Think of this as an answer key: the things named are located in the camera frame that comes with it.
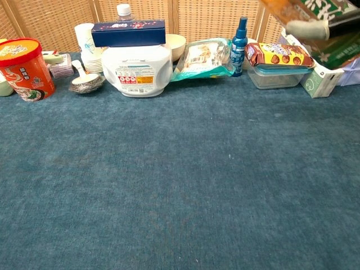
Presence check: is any woven wooden folding screen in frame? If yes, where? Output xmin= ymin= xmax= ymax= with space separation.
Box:
xmin=0 ymin=0 xmax=285 ymax=55

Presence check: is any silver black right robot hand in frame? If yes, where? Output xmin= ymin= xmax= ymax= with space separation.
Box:
xmin=285 ymin=10 xmax=360 ymax=41

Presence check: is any red snack canister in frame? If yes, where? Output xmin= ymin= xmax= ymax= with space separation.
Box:
xmin=0 ymin=38 xmax=56 ymax=102

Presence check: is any pale green handle tool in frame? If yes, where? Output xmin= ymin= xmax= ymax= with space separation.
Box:
xmin=42 ymin=54 xmax=65 ymax=65

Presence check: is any white blue tissue pack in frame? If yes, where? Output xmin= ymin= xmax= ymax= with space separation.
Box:
xmin=336 ymin=57 xmax=360 ymax=87

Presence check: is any stack of white paper cups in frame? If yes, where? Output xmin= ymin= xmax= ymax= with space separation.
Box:
xmin=74 ymin=22 xmax=105 ymax=74

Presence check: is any green tea bottle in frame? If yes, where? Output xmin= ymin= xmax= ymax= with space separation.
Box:
xmin=260 ymin=0 xmax=360 ymax=71

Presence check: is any white detergent tub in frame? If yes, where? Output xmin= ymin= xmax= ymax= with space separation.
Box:
xmin=101 ymin=43 xmax=173 ymax=98

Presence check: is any blue spray bottle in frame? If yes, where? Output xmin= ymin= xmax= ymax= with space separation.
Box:
xmin=230 ymin=16 xmax=249 ymax=78

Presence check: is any brown cookie pack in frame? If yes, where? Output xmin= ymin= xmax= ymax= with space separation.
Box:
xmin=244 ymin=42 xmax=316 ymax=69

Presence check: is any teal clear snack bag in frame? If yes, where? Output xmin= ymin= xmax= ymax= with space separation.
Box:
xmin=170 ymin=38 xmax=237 ymax=83

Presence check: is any small clear plastic box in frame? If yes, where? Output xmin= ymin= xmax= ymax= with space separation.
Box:
xmin=50 ymin=53 xmax=75 ymax=79

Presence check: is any blue table cloth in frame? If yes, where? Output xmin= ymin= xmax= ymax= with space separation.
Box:
xmin=0 ymin=52 xmax=360 ymax=270

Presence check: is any clear water bottle white cap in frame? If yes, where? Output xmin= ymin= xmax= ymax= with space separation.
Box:
xmin=116 ymin=3 xmax=136 ymax=23

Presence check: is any pale green tissue box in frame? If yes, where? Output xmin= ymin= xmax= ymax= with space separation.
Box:
xmin=300 ymin=62 xmax=345 ymax=99

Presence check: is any light green white roll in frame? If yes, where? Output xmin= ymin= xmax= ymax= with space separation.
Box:
xmin=0 ymin=72 xmax=15 ymax=97

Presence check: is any navy blue long box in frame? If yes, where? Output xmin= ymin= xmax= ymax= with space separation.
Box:
xmin=91 ymin=19 xmax=167 ymax=48

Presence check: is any beige bowl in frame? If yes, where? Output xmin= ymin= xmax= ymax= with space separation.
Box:
xmin=165 ymin=33 xmax=187 ymax=63

